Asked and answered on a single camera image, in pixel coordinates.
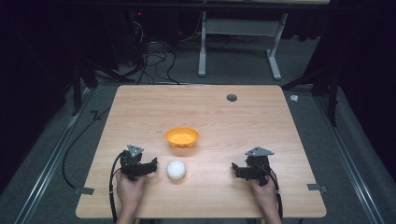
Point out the black stand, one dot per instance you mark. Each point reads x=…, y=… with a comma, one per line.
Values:
x=77, y=90
x=333, y=99

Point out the white ball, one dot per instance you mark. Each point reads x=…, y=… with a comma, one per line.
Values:
x=176, y=170

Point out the grey tape strip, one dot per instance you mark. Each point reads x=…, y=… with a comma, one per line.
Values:
x=84, y=190
x=317, y=188

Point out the person's left hand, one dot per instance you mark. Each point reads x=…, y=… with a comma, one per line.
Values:
x=130, y=191

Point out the orange plastic bowl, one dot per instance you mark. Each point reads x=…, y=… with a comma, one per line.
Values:
x=182, y=136

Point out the metal floor rail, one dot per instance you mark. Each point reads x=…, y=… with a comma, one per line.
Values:
x=348, y=155
x=46, y=168

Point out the crumpled white paper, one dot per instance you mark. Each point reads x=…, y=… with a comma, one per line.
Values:
x=294, y=98

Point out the white desk frame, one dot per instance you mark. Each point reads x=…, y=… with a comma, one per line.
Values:
x=239, y=26

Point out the person's right hand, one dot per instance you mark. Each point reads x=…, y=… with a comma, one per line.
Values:
x=264, y=196

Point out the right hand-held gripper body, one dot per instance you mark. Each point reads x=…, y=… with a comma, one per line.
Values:
x=257, y=166

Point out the grey table grommet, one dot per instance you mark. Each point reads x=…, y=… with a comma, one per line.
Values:
x=232, y=98

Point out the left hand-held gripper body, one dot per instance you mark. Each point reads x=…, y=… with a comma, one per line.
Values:
x=132, y=161

